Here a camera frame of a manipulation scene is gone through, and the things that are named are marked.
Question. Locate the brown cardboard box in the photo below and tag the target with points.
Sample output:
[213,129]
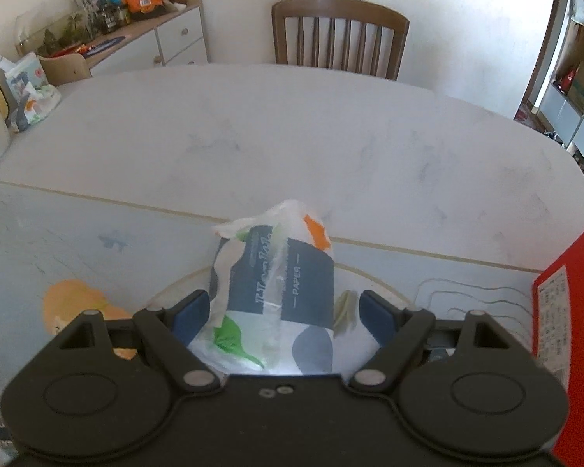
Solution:
[583,85]

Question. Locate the light wooden chair back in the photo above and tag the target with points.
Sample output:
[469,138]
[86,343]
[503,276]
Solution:
[65,69]

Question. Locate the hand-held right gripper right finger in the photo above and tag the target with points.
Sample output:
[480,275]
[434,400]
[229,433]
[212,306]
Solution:
[375,312]

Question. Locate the white sideboard cabinet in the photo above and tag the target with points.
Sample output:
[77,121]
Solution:
[175,39]

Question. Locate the white marble desktop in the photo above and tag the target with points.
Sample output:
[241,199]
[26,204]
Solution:
[282,131]

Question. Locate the brown wooden chair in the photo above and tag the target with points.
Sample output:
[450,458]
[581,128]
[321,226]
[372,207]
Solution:
[340,34]

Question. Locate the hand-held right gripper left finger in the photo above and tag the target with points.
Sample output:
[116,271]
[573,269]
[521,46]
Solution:
[191,311]

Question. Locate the printed tissue pack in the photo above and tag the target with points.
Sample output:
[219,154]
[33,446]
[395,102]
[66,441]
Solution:
[31,90]

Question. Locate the red cardboard box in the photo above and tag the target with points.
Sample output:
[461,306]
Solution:
[572,321]

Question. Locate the orange plush toy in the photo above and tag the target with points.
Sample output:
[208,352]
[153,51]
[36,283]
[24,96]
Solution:
[65,301]

